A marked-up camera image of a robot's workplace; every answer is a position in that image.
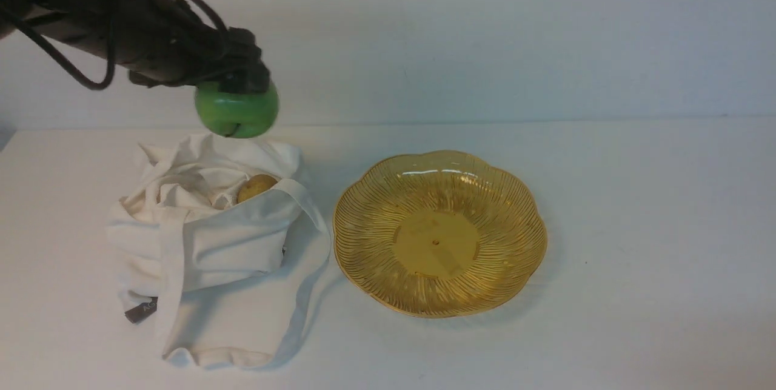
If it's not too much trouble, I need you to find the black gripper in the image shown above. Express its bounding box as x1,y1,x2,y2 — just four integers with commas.
129,0,271,95

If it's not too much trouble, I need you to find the green apple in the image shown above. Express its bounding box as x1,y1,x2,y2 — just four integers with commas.
194,81,279,139

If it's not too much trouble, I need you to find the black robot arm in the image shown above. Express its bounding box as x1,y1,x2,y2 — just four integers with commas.
2,0,270,94

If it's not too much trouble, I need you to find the brown yellow fruit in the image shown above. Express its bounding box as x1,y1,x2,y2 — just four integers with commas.
236,174,279,204

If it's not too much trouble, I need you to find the white cloth tote bag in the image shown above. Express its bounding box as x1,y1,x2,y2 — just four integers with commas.
106,135,333,369

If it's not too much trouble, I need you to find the amber ribbed glass plate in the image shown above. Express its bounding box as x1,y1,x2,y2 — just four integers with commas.
333,150,548,319

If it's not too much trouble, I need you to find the black cable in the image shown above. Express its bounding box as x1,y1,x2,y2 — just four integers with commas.
0,0,119,91

